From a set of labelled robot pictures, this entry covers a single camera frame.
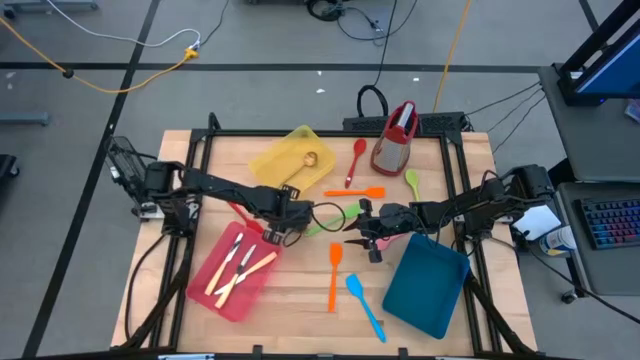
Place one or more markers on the grey side desk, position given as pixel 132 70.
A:
pixel 590 140

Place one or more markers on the gold metal spoon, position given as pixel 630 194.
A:
pixel 310 159

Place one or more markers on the black caster wheel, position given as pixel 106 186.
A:
pixel 567 297

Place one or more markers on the white labelled bottle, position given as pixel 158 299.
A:
pixel 555 243

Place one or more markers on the grey furniture base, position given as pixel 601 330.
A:
pixel 50 5

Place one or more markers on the pink silicone spatula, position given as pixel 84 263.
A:
pixel 387 244

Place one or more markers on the blue silicone spatula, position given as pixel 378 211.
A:
pixel 355 287

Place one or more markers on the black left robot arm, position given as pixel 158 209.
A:
pixel 215 185

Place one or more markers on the grey furniture foot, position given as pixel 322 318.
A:
pixel 25 118

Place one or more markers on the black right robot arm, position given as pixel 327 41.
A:
pixel 530 182

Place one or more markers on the light green silicone spoon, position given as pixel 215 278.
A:
pixel 411 177

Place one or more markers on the black chair base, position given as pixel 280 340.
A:
pixel 7 167

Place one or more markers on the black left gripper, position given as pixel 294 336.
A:
pixel 295 215

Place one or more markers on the pink plastic bin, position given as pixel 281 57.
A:
pixel 235 307

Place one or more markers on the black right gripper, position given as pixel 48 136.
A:
pixel 395 222

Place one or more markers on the black perforated box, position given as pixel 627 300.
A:
pixel 450 121

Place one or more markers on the red silicone spatula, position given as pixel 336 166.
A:
pixel 247 220

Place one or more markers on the dark grey keyboard desk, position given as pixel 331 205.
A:
pixel 615 270

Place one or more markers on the green silicone spatula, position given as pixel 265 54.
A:
pixel 352 210

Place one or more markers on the computer monitor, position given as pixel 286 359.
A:
pixel 615 70

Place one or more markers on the black monitor stand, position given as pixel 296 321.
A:
pixel 600 35

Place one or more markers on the backlit computer keyboard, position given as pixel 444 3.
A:
pixel 610 222

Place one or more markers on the red silicone spoon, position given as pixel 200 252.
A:
pixel 359 146

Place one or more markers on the yellow plastic bin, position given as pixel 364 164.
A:
pixel 272 162

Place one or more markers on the orange silicone spatula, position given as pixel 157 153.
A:
pixel 332 290
pixel 375 192

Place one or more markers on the blue plastic bin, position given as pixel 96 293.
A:
pixel 425 290

